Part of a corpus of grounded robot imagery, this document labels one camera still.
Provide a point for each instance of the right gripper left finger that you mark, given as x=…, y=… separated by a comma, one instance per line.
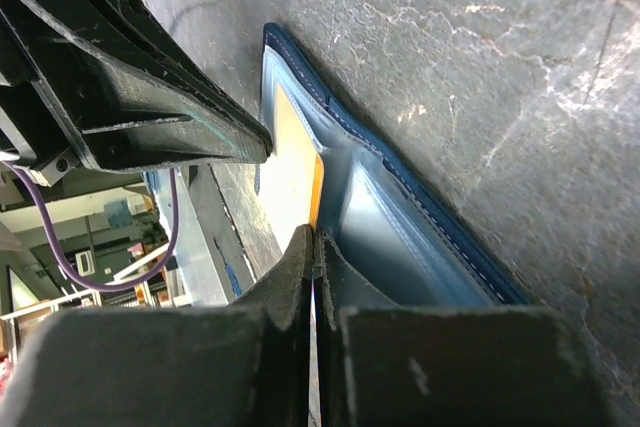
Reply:
x=245, y=364

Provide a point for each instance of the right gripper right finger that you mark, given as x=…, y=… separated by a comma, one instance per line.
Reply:
x=383, y=364

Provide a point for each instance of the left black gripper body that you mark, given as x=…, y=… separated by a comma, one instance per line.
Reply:
x=35, y=81

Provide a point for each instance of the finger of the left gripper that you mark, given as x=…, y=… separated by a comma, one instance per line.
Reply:
x=140, y=103

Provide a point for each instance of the blue card holder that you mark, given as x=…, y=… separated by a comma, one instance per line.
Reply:
x=375, y=214

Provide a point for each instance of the gold credit card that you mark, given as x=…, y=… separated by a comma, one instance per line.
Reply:
x=291, y=181

